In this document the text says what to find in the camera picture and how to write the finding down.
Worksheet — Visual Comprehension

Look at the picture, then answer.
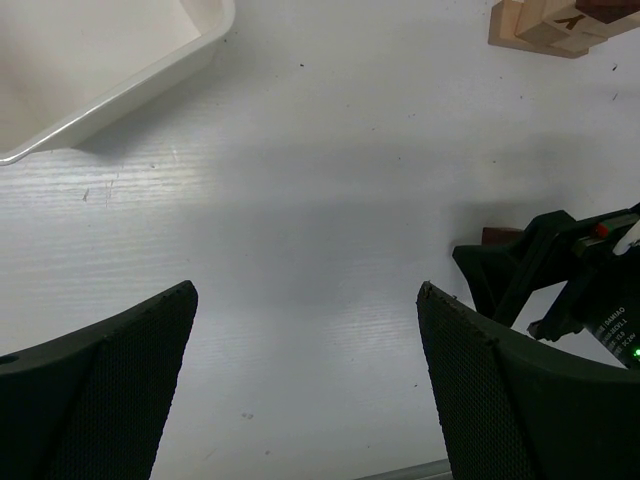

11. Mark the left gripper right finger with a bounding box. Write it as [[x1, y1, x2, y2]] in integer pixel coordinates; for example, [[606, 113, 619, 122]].
[[416, 282, 639, 479]]

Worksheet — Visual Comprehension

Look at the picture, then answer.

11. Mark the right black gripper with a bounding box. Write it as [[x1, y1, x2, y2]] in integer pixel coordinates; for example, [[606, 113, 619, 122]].
[[453, 205, 639, 370]]

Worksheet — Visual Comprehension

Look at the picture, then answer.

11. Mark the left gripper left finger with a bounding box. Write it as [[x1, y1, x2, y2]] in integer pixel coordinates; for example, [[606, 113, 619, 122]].
[[1, 281, 198, 479]]

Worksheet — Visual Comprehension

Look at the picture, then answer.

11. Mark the dark red wood cube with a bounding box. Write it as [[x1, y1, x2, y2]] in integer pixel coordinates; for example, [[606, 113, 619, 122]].
[[481, 227, 524, 246]]

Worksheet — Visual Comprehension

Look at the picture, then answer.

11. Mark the long light wood block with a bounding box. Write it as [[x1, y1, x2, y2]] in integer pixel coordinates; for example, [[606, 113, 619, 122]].
[[488, 0, 589, 59]]

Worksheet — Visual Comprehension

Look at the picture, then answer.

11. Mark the white plastic bin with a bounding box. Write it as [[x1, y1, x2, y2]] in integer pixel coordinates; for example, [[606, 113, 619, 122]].
[[1, 1, 236, 166]]

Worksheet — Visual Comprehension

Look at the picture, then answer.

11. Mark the notched light wood block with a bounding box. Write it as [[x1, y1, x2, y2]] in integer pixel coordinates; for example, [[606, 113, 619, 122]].
[[515, 1, 606, 55]]

